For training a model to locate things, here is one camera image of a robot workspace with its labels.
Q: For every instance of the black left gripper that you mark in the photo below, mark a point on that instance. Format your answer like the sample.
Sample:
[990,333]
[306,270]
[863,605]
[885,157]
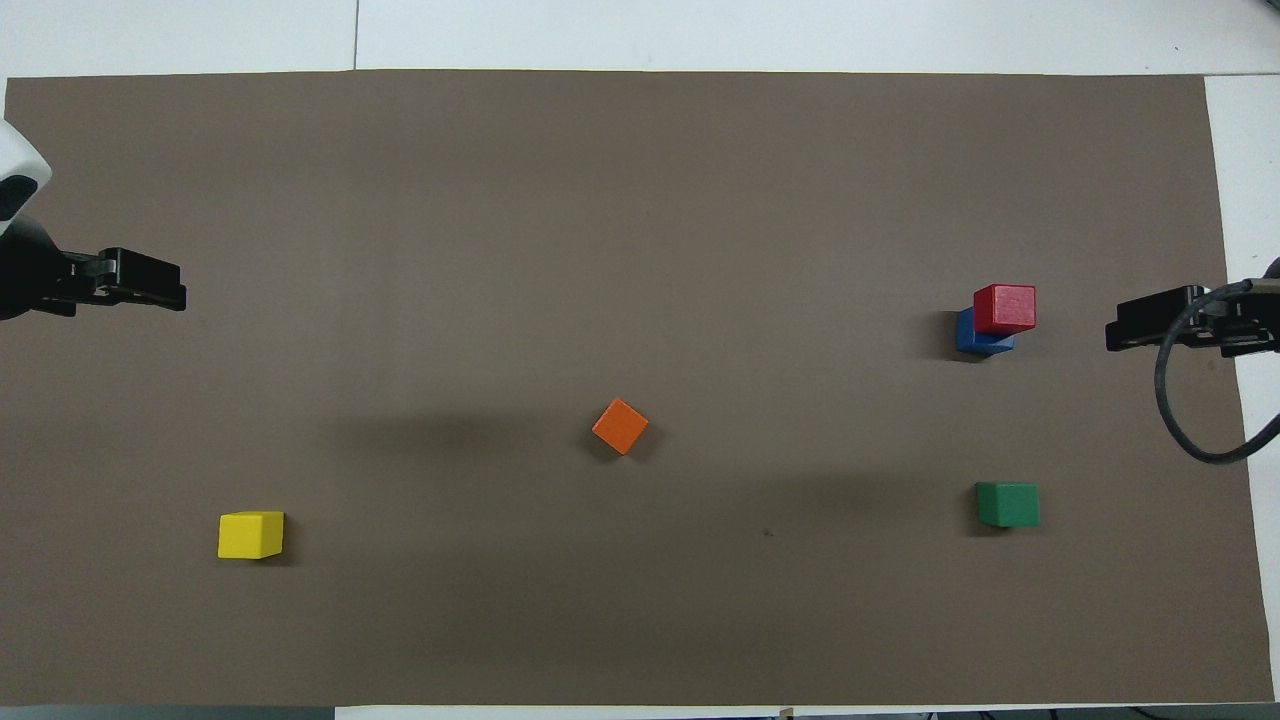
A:
[40,280]

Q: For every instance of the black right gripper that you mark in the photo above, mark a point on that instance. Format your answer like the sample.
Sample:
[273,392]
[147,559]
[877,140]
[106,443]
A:
[1250,320]

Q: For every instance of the red wooden block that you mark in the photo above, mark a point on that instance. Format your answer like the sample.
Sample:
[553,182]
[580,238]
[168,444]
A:
[1005,308]

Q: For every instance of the blue wooden block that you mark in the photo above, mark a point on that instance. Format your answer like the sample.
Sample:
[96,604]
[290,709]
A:
[975,343]

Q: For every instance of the green wooden block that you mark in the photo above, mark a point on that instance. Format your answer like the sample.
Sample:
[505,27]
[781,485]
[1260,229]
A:
[1008,505]

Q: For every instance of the yellow wooden block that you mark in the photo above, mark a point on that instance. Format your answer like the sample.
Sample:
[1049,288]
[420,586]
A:
[250,535]

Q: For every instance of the orange wooden block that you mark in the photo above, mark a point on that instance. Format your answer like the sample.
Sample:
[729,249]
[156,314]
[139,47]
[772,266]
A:
[620,426]

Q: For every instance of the brown table mat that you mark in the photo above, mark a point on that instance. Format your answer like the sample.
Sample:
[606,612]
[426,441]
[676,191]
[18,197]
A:
[640,250]

